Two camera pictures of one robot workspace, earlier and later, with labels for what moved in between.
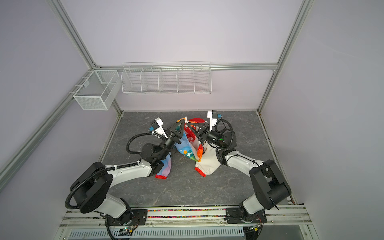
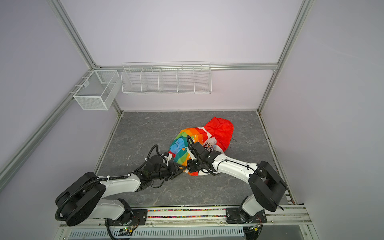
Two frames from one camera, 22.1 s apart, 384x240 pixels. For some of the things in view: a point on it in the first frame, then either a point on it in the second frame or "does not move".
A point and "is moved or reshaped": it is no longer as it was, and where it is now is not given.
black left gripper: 179,132 → 174,171
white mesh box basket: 100,90 does not move
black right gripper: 205,135 → 190,167
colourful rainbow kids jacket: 206,157 is moved or reshaped
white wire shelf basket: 184,77 does not move
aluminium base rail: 119,221 does not move
